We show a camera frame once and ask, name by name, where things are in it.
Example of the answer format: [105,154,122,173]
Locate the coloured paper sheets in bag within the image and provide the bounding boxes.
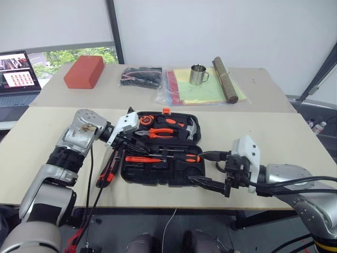
[154,67,250,106]

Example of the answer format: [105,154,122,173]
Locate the thin white cable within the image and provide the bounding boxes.
[161,207,177,253]

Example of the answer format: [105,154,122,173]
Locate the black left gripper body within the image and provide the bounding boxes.
[112,130,141,153]

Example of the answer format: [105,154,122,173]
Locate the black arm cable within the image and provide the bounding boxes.
[78,144,96,236]
[215,160,337,198]

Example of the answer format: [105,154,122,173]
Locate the black red handled wrench pliers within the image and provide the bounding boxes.
[95,149,121,189]

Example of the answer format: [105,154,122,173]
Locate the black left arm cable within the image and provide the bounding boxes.
[78,144,96,236]

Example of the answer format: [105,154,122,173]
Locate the black window frame post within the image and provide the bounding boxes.
[106,0,125,65]

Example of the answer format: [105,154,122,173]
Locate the orange black utility knife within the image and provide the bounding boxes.
[164,118,185,128]

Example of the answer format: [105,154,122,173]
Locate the black metal stand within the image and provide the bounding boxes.
[296,41,337,104]

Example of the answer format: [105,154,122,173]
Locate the steel mug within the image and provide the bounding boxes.
[190,64,210,86]

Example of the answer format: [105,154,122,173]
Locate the small plastic bottle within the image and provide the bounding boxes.
[312,121,328,135]

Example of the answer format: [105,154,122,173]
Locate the orange black handled screwdriver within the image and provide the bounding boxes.
[147,153,202,164]

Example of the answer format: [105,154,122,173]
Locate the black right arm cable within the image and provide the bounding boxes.
[215,160,337,198]

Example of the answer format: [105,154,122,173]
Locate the dark rounded grey shape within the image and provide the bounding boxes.
[125,232,156,253]

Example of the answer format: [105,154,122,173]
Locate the black table frame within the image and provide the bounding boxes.
[231,210,300,230]

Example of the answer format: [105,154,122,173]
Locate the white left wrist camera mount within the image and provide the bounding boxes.
[105,111,140,147]

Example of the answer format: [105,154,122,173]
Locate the bagged black cable bundle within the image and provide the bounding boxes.
[120,66,163,90]

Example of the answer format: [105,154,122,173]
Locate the orange tape measure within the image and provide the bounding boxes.
[139,114,155,125]

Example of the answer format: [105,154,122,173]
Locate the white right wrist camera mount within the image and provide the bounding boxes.
[231,135,262,194]

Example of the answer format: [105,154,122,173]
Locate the orange handled pliers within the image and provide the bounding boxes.
[134,127,175,140]

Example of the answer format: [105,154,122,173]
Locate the thin black red cable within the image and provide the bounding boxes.
[67,181,109,253]

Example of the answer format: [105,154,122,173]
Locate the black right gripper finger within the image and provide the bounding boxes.
[187,176,233,198]
[199,150,232,162]

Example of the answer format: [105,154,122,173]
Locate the black plastic tool case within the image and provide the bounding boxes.
[120,108,207,189]

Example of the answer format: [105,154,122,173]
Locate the slim orange tool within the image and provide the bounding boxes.
[125,155,167,163]

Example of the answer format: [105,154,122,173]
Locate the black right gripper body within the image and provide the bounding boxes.
[224,154,251,189]

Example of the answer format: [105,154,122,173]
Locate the red brick block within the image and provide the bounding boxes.
[63,55,105,90]

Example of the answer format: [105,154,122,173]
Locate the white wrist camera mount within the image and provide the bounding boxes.
[105,111,140,147]
[231,135,262,194]

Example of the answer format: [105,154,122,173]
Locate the open laptop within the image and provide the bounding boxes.
[0,50,43,108]

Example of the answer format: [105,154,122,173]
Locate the rolled brown bamboo mat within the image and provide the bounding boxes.
[212,56,239,104]

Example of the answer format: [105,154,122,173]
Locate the steel claw hammer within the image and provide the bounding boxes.
[185,116,200,142]

